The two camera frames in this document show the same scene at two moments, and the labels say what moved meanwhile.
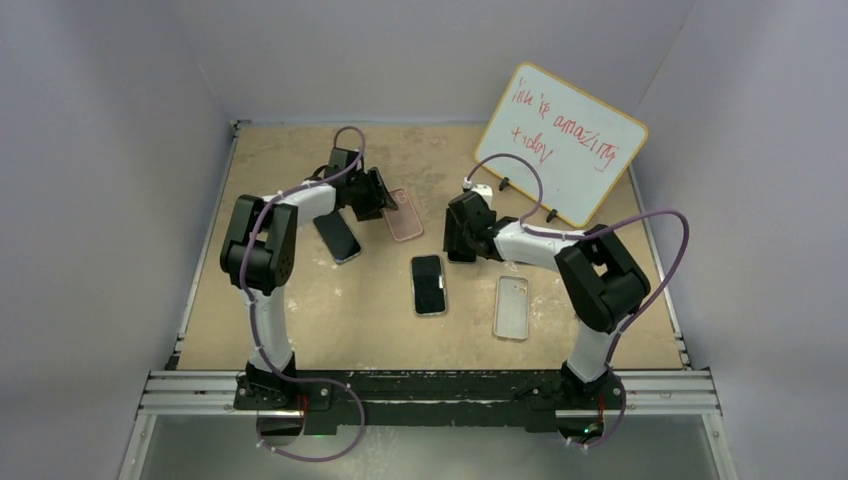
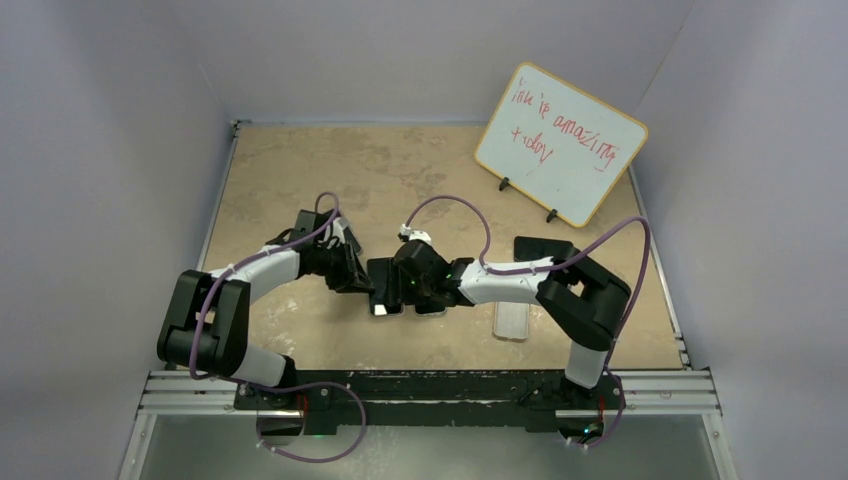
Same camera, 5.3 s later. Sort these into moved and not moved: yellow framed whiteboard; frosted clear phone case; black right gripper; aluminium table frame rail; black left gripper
Moved: black right gripper; black left gripper
Not moved: yellow framed whiteboard; aluminium table frame rail; frosted clear phone case
